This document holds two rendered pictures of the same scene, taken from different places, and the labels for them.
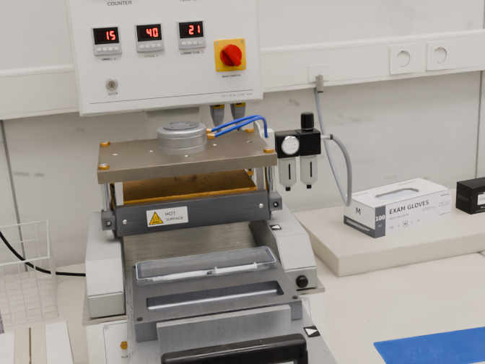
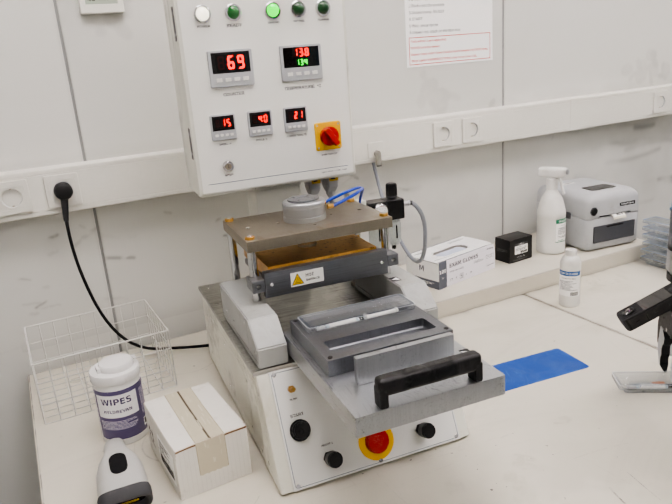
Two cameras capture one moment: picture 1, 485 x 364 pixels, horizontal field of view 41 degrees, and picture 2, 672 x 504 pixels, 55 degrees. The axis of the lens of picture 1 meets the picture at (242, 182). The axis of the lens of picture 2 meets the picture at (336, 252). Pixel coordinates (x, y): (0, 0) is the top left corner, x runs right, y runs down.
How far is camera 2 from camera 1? 0.30 m
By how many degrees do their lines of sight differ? 11
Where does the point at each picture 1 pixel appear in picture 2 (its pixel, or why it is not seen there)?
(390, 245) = (454, 294)
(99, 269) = (261, 326)
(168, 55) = (276, 138)
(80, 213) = (170, 291)
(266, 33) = not seen: hidden behind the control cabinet
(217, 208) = (347, 266)
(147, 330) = (338, 365)
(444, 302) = (511, 335)
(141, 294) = (317, 339)
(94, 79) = (213, 162)
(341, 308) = not seen: hidden behind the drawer
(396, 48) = (438, 125)
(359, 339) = not seen: hidden behind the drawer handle
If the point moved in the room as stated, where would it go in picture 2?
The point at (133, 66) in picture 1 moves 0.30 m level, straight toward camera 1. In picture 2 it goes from (246, 149) to (293, 169)
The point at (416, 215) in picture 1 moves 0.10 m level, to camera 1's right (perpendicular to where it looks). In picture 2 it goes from (469, 267) to (503, 262)
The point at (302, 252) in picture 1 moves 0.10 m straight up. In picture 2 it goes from (424, 297) to (422, 242)
